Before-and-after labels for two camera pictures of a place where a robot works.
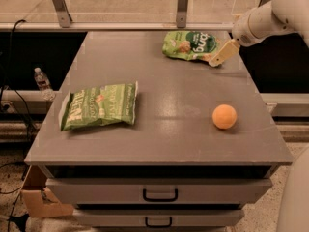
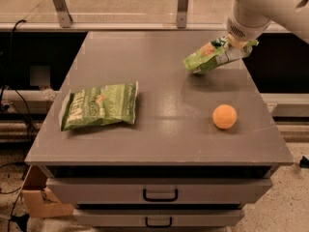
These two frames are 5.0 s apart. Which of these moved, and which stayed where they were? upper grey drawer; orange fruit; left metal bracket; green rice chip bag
Moved: green rice chip bag
Stayed: left metal bracket; orange fruit; upper grey drawer
